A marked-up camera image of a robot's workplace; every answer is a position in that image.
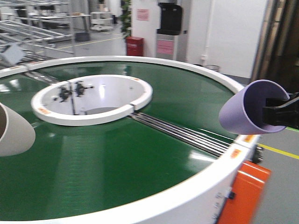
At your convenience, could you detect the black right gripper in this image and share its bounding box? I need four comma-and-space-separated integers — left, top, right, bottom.
262, 92, 299, 129

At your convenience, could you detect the lavender plastic cup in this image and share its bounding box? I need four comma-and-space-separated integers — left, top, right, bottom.
219, 79, 290, 135

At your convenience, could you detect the beige plastic cup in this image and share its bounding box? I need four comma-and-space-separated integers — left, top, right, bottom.
0, 104, 36, 157

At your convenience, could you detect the mesh waste bin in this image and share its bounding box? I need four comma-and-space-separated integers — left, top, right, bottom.
205, 65, 220, 72

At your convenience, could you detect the white outer conveyor rim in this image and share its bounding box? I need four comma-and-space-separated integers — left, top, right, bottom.
0, 56, 257, 224

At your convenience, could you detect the green circular conveyor belt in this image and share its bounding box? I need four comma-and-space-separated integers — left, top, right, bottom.
0, 62, 235, 221

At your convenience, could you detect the orange control box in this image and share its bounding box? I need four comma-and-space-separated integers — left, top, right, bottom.
217, 161, 271, 224

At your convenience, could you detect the black water dispenser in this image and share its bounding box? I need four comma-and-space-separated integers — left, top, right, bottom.
156, 0, 183, 60

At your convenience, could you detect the red fire extinguisher cabinet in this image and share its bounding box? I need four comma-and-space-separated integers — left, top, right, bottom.
126, 36, 144, 56

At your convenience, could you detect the green potted plant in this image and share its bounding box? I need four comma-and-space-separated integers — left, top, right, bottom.
120, 0, 131, 38

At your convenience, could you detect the white utility cart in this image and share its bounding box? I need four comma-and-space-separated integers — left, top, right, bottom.
90, 12, 114, 32

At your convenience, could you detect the steel roller rack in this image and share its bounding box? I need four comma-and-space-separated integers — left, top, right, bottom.
0, 0, 76, 64

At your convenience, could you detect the white power supply box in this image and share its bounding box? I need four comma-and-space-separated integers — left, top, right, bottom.
0, 42, 25, 65

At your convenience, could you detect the pink wall notice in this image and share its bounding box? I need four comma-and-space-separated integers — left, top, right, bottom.
136, 8, 150, 21

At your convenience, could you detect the white inner conveyor ring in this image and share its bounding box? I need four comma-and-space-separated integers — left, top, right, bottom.
31, 74, 153, 126

